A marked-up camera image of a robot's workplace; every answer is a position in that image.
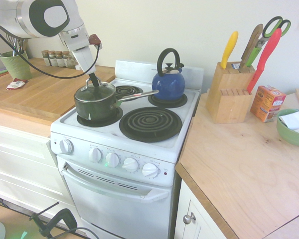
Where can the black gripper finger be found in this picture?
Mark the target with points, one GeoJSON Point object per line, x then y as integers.
{"type": "Point", "coordinates": [94, 80]}

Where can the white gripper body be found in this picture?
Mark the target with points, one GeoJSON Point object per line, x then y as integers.
{"type": "Point", "coordinates": [84, 61]}

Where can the glass pot lid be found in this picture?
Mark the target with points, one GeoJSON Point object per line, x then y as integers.
{"type": "Point", "coordinates": [94, 93]}

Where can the clear glass shaker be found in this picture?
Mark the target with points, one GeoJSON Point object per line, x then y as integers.
{"type": "Point", "coordinates": [71, 63]}

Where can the dark green saucepan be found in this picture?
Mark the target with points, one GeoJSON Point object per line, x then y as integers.
{"type": "Point", "coordinates": [97, 109]}

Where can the small black coil burner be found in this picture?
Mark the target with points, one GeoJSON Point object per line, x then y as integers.
{"type": "Point", "coordinates": [117, 117]}
{"type": "Point", "coordinates": [182, 100]}
{"type": "Point", "coordinates": [128, 90]}

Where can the green ribbed utensil cup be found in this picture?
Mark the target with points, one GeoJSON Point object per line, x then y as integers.
{"type": "Point", "coordinates": [15, 66]}

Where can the metal whisk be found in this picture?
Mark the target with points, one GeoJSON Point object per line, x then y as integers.
{"type": "Point", "coordinates": [16, 46]}

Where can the large black coil burner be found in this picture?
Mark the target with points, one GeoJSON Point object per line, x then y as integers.
{"type": "Point", "coordinates": [150, 124]}

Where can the white stove knob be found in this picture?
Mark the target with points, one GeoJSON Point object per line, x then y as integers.
{"type": "Point", "coordinates": [112, 159]}
{"type": "Point", "coordinates": [95, 155]}
{"type": "Point", "coordinates": [65, 147]}
{"type": "Point", "coordinates": [149, 170]}
{"type": "Point", "coordinates": [129, 164]}

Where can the red white packet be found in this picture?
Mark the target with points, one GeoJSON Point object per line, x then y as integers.
{"type": "Point", "coordinates": [15, 84]}

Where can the white drawer cabinet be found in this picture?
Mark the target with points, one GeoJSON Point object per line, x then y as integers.
{"type": "Point", "coordinates": [17, 169]}

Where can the white electric stove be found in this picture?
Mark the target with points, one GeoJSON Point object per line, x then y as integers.
{"type": "Point", "coordinates": [119, 199]}

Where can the wooden knife block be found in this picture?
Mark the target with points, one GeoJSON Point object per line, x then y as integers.
{"type": "Point", "coordinates": [229, 104]}

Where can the black clamp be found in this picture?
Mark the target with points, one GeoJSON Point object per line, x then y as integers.
{"type": "Point", "coordinates": [54, 221]}

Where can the metal cabinet knob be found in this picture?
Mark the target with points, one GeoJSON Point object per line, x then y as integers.
{"type": "Point", "coordinates": [189, 218]}

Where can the orange baking soda box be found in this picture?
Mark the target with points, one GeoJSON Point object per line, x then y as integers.
{"type": "Point", "coordinates": [266, 104]}

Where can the red knife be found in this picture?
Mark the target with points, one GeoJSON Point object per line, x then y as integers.
{"type": "Point", "coordinates": [266, 54]}

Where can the white cabinet with knob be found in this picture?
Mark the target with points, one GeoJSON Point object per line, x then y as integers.
{"type": "Point", "coordinates": [194, 224]}

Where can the green black scissors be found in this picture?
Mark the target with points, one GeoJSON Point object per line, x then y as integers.
{"type": "Point", "coordinates": [269, 30]}

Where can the green ceramic bowl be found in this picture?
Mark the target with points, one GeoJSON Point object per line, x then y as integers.
{"type": "Point", "coordinates": [289, 137]}

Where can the white paper napkin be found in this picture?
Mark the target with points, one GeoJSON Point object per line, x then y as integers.
{"type": "Point", "coordinates": [296, 119]}

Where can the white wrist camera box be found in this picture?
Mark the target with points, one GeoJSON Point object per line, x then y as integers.
{"type": "Point", "coordinates": [73, 39]}

